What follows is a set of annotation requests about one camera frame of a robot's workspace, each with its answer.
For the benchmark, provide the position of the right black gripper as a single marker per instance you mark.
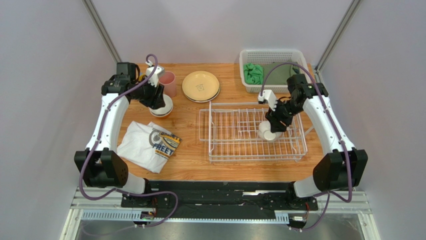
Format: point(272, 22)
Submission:
point(276, 121)

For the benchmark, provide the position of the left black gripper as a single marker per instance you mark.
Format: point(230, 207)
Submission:
point(155, 102)

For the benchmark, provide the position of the orange ceramic bowl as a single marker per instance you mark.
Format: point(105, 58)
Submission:
point(161, 112)

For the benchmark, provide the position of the white ceramic jar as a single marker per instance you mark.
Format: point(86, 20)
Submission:
point(265, 132)

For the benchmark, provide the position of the pink plastic cup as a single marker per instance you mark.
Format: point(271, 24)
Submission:
point(168, 80)

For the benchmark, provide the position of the cream yellow plate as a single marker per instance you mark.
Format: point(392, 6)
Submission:
point(197, 77)

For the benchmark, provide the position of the white plate teal red rim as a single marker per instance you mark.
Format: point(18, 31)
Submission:
point(202, 92)

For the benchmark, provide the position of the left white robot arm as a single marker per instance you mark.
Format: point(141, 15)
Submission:
point(99, 164)

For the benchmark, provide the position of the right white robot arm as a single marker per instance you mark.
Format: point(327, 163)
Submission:
point(343, 164)

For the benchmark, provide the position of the white printed t-shirt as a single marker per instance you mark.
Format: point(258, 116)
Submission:
point(148, 146)

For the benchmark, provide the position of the olive green shirt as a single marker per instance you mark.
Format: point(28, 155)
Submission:
point(280, 75)

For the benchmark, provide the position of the bright green towel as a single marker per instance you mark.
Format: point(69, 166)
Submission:
point(253, 74)

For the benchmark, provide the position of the white plastic laundry basket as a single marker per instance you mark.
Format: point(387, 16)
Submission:
point(268, 56)

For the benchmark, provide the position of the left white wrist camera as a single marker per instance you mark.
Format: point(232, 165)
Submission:
point(153, 73)

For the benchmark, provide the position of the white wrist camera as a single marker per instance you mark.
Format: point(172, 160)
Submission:
point(268, 97)
point(153, 73)

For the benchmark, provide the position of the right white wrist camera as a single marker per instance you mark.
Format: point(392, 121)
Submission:
point(268, 97)

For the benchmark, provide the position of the white wire dish rack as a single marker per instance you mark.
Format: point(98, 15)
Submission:
point(231, 131)

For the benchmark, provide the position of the left aluminium frame post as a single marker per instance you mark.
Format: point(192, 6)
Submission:
point(97, 20)

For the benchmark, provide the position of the aluminium frame post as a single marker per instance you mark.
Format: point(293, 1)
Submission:
point(338, 33)
point(97, 20)

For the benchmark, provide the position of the right aluminium frame post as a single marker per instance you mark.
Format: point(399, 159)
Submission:
point(338, 33)

